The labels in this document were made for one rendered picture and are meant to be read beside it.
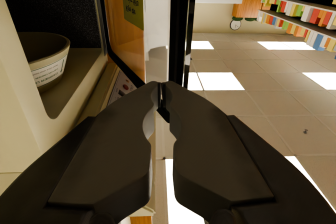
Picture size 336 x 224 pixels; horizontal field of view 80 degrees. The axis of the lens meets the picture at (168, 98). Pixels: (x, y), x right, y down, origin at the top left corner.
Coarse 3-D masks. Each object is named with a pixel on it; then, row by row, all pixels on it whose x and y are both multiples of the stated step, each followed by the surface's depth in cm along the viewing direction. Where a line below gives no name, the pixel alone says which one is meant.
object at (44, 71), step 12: (24, 36) 36; (36, 36) 36; (48, 36) 35; (60, 36) 34; (24, 48) 36; (36, 48) 36; (48, 48) 36; (60, 48) 34; (36, 60) 25; (48, 60) 26; (60, 60) 29; (36, 72) 26; (48, 72) 27; (60, 72) 30; (36, 84) 27; (48, 84) 29
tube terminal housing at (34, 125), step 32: (0, 0) 15; (0, 32) 15; (0, 64) 16; (96, 64) 40; (0, 96) 17; (32, 96) 19; (64, 96) 28; (0, 128) 19; (32, 128) 19; (64, 128) 26; (0, 160) 21; (32, 160) 21; (0, 192) 24
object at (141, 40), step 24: (120, 0) 31; (144, 0) 24; (168, 0) 20; (192, 0) 17; (120, 24) 34; (144, 24) 26; (168, 24) 21; (192, 24) 19; (120, 48) 38; (144, 48) 28; (168, 48) 22; (144, 72) 30
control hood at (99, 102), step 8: (112, 64) 48; (104, 72) 44; (112, 72) 44; (104, 80) 41; (112, 80) 42; (96, 88) 38; (104, 88) 38; (112, 88) 40; (96, 96) 36; (104, 96) 36; (88, 104) 34; (96, 104) 34; (104, 104) 34; (88, 112) 32; (96, 112) 32; (80, 120) 30; (152, 136) 40; (152, 144) 38; (152, 152) 36; (152, 160) 35; (152, 168) 33; (152, 176) 32; (152, 184) 31; (152, 192) 30; (152, 200) 29; (144, 208) 27; (152, 208) 28; (128, 216) 28
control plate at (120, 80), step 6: (120, 72) 46; (120, 78) 45; (126, 78) 47; (114, 84) 41; (120, 84) 43; (126, 84) 45; (132, 84) 47; (114, 90) 39; (126, 90) 43; (132, 90) 45; (114, 96) 38; (120, 96) 40; (108, 102) 35
